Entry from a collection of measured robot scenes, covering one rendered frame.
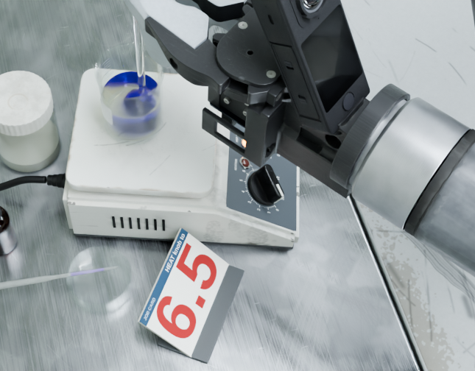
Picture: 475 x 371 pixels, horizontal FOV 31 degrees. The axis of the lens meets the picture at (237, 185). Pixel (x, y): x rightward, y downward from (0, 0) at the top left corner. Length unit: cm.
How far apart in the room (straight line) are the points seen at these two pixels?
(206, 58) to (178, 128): 19
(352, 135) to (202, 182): 21
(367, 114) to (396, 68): 39
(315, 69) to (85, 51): 42
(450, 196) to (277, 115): 12
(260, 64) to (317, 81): 4
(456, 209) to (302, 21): 14
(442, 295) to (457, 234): 27
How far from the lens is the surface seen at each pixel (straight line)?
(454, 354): 77
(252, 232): 74
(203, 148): 72
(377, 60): 91
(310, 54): 51
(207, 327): 74
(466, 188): 51
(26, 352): 74
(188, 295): 73
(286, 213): 75
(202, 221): 73
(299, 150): 58
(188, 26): 56
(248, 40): 55
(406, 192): 51
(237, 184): 73
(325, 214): 80
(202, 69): 54
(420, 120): 52
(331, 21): 52
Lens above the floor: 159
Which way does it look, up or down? 60 degrees down
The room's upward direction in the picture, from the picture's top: 7 degrees clockwise
